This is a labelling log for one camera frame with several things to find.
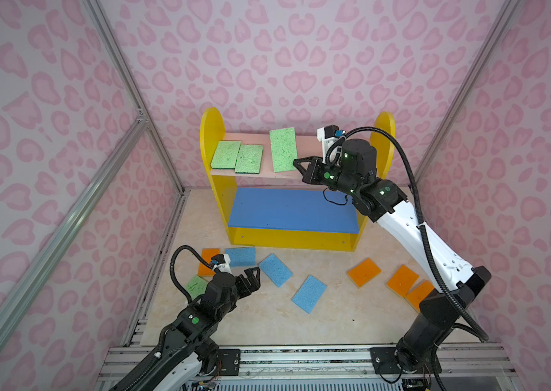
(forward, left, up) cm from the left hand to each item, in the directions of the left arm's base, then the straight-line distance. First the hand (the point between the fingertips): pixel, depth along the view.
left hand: (252, 270), depth 78 cm
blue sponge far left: (+12, +6, -13) cm, 19 cm away
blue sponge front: (-4, -19, -13) cm, 23 cm away
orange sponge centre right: (+4, -40, -13) cm, 42 cm away
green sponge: (-12, +11, +17) cm, 23 cm away
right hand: (+16, -14, +31) cm, 38 cm away
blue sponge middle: (+4, -8, -12) cm, 15 cm away
